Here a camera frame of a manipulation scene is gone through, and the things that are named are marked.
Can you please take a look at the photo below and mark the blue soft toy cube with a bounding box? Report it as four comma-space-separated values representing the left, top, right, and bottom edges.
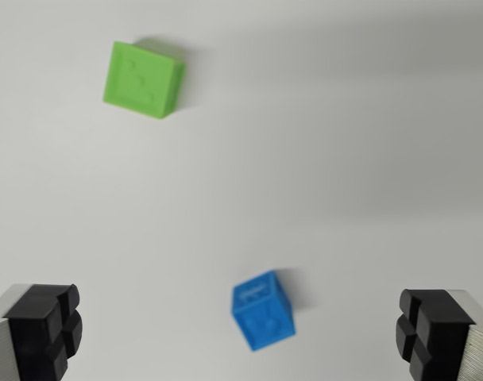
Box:
230, 269, 297, 353

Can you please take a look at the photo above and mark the green soft toy cube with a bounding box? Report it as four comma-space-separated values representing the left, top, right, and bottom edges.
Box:
102, 37, 187, 121

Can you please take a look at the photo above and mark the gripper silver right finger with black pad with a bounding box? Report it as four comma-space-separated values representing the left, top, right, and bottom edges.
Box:
395, 288, 483, 381

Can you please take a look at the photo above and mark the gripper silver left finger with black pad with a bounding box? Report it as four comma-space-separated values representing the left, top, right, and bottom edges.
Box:
0, 283, 84, 381

